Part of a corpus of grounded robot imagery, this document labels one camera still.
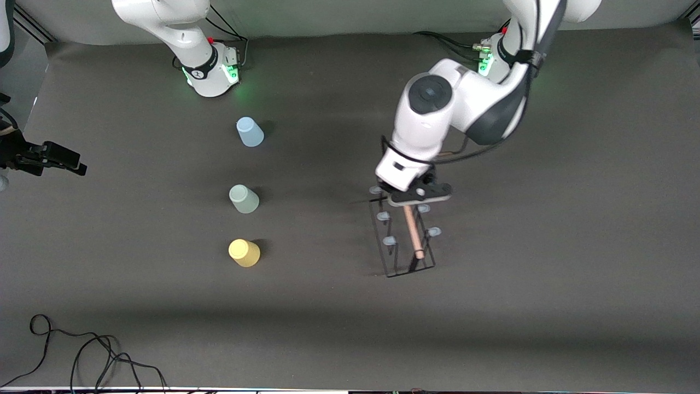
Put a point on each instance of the light blue plastic cup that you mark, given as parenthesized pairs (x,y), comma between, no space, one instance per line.
(250,132)

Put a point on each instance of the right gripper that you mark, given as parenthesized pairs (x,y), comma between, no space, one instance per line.
(15,150)

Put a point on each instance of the dark grey table mat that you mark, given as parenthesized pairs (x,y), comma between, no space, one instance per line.
(383,328)

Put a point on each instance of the aluminium frame rail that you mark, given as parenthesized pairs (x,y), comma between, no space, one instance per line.
(693,19)
(33,24)

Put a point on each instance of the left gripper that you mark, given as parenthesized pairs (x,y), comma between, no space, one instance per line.
(429,177)

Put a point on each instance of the yellow plastic cup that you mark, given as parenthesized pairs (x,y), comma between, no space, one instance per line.
(244,253)

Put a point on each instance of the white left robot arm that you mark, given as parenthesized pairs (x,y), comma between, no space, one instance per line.
(437,120)

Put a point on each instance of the pale green plastic cup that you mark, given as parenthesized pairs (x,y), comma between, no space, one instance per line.
(244,200)

